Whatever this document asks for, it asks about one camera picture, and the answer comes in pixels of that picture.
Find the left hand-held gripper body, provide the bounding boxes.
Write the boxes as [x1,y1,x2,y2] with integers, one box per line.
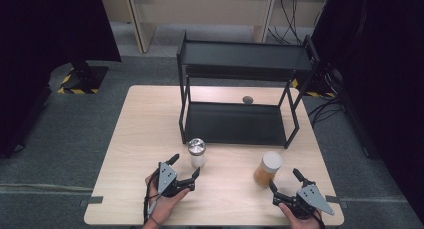
[152,161,196,199]

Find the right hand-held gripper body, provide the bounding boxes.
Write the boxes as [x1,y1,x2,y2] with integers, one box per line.
[272,183,336,221]

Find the brown jar with white lid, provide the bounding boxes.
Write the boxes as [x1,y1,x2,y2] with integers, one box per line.
[252,150,284,189]

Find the glass jar with silver lid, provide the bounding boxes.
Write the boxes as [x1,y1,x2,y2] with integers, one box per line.
[187,137,207,169]

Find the black metal shelf rack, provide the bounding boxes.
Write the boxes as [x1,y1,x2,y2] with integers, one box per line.
[176,30,322,150]

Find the person's right hand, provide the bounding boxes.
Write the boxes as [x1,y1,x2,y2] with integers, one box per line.
[278,202,323,229]

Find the person's left hand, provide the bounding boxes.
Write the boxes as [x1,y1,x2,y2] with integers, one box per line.
[144,173,192,227]

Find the black stand base striped tape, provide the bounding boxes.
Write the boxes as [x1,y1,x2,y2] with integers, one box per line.
[291,76,336,99]
[56,60,110,95]

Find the dark curtain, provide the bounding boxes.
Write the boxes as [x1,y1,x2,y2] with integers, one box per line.
[311,0,424,221]
[0,0,122,159]

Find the beige furniture leg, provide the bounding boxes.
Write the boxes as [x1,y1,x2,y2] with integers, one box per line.
[251,0,278,44]
[122,0,158,54]

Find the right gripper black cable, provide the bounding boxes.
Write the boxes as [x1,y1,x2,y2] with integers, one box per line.
[309,207,326,229]

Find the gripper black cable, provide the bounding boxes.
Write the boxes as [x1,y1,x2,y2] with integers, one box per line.
[309,207,326,229]
[142,168,162,225]

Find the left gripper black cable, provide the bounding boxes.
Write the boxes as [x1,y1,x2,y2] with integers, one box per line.
[142,168,162,225]

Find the black floor cables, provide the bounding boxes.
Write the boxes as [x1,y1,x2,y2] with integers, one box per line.
[307,94,345,127]

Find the black plugged power cables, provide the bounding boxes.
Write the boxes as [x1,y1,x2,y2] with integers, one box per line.
[267,0,304,45]

